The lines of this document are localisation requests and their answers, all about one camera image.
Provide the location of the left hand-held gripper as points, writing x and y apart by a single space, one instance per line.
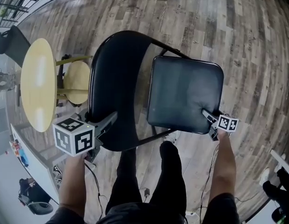
74 136

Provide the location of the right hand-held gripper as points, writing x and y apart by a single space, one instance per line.
227 123

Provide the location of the black folding chair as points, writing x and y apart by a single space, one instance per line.
116 78

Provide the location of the person's left forearm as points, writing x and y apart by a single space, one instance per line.
73 183

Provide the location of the person's right forearm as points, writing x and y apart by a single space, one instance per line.
224 167

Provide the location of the black mesh office chair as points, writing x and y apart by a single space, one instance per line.
13 45

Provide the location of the person's white shoe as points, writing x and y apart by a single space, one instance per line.
265 176
172 136

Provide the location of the round wooden stool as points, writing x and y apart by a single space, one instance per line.
77 83

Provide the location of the patterned sneaker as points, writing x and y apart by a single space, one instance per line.
58 174

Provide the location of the round wooden table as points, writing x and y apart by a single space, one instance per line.
38 85

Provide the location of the black power adapter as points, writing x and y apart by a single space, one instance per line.
147 192

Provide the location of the person's black trousers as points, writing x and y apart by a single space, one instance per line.
163 183

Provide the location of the white desk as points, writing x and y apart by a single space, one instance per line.
283 160
39 164

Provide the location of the blue cloth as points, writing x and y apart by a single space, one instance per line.
24 157

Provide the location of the clear bottle with red label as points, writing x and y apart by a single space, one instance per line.
15 146

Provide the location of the person's dark shirt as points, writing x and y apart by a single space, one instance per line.
144 214

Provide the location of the black metal railing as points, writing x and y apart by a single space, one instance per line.
20 1

